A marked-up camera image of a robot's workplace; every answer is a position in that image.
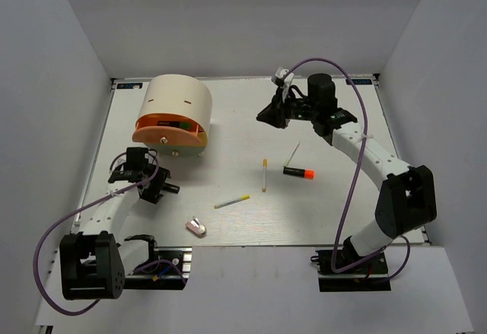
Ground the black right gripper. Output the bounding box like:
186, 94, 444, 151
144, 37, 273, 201
256, 87, 319, 129

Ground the pink black highlighter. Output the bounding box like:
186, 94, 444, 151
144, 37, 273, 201
162, 183, 180, 194

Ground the orange black highlighter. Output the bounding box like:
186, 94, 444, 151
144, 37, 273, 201
283, 167, 315, 180

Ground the green black highlighter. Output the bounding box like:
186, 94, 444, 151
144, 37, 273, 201
157, 121, 191, 130

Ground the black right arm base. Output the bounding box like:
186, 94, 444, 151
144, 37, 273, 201
310, 249, 391, 293

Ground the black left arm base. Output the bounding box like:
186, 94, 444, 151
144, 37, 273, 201
119, 234, 193, 291

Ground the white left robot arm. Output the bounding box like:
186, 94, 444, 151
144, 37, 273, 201
59, 147, 170, 301

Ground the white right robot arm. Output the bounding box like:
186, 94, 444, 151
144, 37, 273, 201
256, 68, 438, 274

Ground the thin white yellow pen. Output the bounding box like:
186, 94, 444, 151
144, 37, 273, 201
285, 141, 301, 167

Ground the white yellow pen upright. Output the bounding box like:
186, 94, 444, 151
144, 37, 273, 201
261, 158, 268, 192

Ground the pink white eraser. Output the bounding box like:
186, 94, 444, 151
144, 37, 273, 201
185, 217, 207, 238

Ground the beige orange drawer container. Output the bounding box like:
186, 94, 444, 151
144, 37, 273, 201
132, 74, 212, 156

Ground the white yellow pen lower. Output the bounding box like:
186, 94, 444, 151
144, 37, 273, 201
214, 194, 250, 209

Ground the blue right corner label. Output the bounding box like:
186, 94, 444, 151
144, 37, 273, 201
345, 78, 373, 85

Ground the blue corner label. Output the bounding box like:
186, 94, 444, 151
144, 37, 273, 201
345, 78, 373, 85
116, 82, 143, 90

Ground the blue left corner label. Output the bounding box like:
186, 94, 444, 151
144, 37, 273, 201
116, 82, 143, 90

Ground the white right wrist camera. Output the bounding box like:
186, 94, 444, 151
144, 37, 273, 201
271, 67, 294, 91

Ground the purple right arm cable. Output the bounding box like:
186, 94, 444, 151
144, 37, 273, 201
281, 58, 411, 282

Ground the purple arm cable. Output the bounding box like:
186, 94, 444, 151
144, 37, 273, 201
34, 151, 161, 316
281, 58, 411, 282

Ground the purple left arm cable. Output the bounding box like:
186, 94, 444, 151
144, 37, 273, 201
34, 151, 161, 316

